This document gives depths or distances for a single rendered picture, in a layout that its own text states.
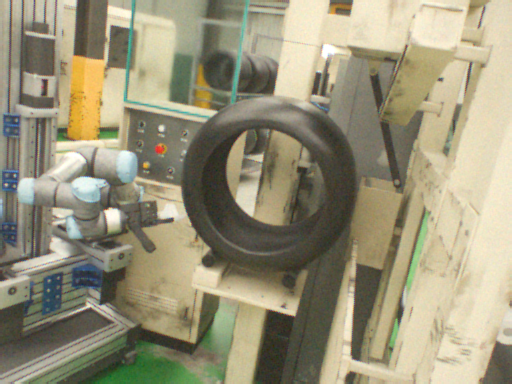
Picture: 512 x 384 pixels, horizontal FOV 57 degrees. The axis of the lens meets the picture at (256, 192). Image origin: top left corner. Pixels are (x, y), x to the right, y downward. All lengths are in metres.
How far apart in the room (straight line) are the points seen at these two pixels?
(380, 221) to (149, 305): 1.38
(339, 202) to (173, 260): 1.23
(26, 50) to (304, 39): 1.05
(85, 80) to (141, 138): 4.83
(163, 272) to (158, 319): 0.28
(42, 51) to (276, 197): 1.05
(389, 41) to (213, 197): 0.93
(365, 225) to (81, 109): 5.94
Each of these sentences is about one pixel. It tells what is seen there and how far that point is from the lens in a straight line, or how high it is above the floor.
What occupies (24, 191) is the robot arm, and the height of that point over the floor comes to 1.12.
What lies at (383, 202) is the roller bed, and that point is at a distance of 1.76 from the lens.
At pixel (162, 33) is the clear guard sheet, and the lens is 2.34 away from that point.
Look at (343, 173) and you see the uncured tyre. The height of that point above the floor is 1.29.
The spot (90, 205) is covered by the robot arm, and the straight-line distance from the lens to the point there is 1.42.
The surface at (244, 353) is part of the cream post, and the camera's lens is 2.18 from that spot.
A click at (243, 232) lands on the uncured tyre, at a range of 1.80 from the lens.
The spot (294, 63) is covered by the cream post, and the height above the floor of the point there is 1.58.
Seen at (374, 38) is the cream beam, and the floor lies 1.66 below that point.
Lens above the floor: 1.57
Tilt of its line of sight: 16 degrees down
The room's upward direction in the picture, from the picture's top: 10 degrees clockwise
